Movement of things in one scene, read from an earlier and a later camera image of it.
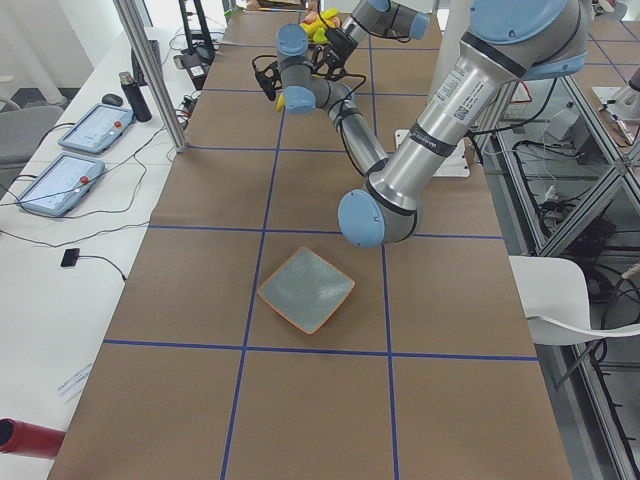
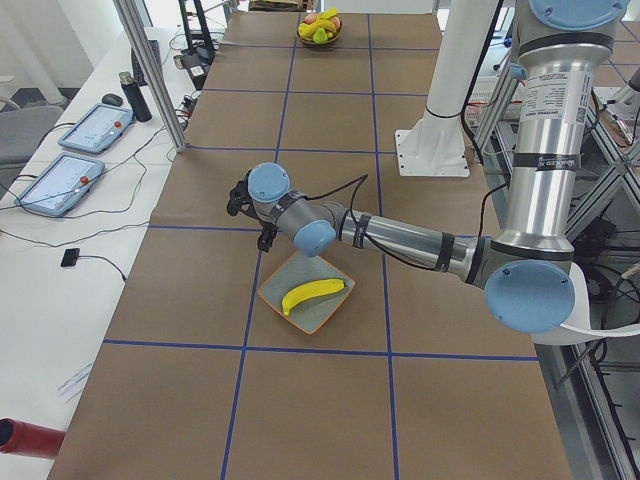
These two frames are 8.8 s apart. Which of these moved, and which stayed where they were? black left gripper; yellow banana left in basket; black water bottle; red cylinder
Moved: black left gripper
Stayed: yellow banana left in basket; red cylinder; black water bottle
